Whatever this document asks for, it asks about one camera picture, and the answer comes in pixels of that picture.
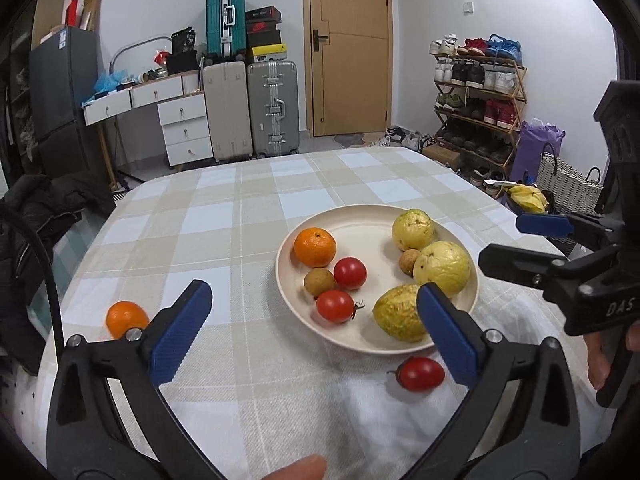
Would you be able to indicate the black printed bag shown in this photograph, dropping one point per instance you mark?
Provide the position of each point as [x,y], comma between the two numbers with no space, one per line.
[182,40]

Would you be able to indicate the curved grey metal bar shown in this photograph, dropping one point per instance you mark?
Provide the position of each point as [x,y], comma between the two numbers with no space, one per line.
[135,42]

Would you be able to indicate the yellow bag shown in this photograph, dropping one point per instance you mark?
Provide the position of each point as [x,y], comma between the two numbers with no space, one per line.
[527,197]

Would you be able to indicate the white sneakers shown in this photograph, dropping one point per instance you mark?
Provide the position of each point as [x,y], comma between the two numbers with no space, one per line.
[402,137]

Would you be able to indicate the grey floor mat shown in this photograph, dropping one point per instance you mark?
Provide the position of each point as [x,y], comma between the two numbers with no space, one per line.
[350,139]

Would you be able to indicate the purple bag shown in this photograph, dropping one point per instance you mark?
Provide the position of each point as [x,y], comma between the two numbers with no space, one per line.
[535,150]

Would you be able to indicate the large orange mandarin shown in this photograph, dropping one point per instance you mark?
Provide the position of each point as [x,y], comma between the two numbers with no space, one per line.
[315,247]

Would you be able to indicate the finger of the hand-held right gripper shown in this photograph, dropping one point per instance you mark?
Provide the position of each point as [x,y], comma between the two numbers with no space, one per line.
[520,262]
[545,224]

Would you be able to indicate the rows of shoes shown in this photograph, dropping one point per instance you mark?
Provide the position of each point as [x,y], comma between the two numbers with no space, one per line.
[460,72]

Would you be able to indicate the green-speckled yellow passion fruit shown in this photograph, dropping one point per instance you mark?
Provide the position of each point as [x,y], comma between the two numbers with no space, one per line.
[411,227]

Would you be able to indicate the dark display cabinet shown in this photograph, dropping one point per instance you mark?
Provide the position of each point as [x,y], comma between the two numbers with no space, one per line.
[15,85]

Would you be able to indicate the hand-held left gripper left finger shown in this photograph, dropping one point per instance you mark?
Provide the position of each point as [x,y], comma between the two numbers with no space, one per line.
[180,332]

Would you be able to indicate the silver suitcase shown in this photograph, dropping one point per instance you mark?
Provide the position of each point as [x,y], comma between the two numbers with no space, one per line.
[260,110]

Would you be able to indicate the white drawer cabinet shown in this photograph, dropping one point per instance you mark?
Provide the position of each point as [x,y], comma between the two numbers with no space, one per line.
[185,132]

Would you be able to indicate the person's right hand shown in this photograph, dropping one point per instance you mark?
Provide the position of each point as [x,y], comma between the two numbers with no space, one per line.
[596,360]

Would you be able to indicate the black shoe box red label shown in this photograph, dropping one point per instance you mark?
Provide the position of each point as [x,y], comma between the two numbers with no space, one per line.
[263,12]

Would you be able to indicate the teal suitcase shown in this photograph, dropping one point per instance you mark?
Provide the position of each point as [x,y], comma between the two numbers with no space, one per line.
[217,20]

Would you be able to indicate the large yellow-green passion fruit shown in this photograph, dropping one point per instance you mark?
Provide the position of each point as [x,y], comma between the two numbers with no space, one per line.
[397,312]

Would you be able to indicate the beige suitcase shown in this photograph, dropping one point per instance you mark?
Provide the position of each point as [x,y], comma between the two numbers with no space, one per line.
[225,110]

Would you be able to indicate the black padded jacket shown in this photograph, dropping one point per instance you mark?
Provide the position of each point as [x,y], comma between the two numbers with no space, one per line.
[45,210]

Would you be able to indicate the cream round plate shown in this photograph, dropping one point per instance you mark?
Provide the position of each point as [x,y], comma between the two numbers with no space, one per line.
[372,260]

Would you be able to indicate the yellow and black shoe box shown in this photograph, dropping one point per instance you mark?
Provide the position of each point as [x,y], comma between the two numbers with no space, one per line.
[267,53]

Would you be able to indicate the tall cardboard box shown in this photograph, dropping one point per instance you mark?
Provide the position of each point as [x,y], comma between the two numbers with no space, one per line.
[50,5]

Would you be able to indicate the plain black shoe box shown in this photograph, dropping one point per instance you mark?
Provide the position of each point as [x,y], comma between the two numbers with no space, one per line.
[263,38]

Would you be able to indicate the red gift bag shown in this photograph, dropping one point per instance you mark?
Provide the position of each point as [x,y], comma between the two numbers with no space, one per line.
[73,12]

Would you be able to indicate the dark grey fridge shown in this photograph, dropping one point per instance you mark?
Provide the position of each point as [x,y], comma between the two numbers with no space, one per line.
[60,95]

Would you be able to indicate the red packet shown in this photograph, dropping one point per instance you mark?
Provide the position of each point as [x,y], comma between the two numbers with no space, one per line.
[161,56]

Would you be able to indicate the brown longan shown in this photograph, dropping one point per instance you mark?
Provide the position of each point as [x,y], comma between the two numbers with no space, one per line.
[407,262]
[319,282]

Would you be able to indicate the wooden door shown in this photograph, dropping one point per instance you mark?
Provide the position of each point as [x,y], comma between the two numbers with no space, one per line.
[350,60]

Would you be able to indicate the woven basket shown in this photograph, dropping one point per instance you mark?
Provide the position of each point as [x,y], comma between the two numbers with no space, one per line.
[565,185]

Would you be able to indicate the person's left hand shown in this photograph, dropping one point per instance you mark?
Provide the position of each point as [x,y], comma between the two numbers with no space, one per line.
[300,470]

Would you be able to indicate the white desk with drawers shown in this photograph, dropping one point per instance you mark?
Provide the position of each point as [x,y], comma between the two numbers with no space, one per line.
[155,91]

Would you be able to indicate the wrinkled pale yellow passion fruit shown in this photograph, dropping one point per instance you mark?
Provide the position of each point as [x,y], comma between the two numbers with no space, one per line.
[442,267]

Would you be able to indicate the small orange mandarin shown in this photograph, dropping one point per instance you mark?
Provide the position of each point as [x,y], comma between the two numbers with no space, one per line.
[125,317]

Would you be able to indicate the flat brown cardboard box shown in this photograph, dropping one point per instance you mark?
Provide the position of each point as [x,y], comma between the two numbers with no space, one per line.
[91,12]

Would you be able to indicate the red cherry tomato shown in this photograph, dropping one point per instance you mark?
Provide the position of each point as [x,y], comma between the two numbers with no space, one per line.
[350,273]
[422,374]
[335,306]

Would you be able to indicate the blue plastic bag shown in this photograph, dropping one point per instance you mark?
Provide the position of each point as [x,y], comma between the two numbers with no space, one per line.
[107,85]

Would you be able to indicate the wooden shoe rack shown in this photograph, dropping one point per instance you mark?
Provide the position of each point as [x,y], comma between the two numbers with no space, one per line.
[520,92]

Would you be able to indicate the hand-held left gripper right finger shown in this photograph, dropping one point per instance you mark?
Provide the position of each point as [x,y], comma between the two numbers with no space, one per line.
[447,330]

